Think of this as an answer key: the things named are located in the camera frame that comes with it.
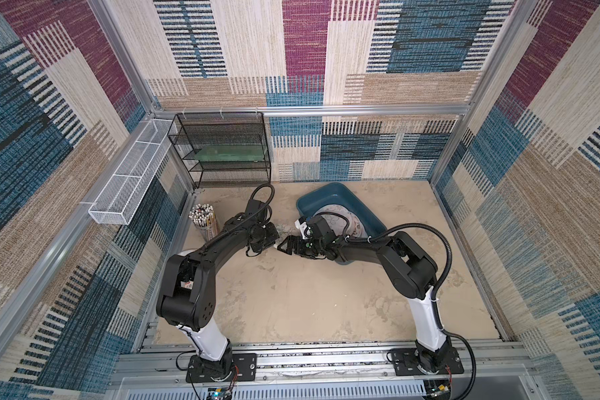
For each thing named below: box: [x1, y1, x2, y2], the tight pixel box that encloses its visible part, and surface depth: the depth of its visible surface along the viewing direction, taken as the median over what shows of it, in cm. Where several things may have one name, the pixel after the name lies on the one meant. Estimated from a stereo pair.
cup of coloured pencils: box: [188, 203, 219, 242], surface depth 89 cm
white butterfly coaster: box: [312, 204, 369, 239], surface depth 104 cm
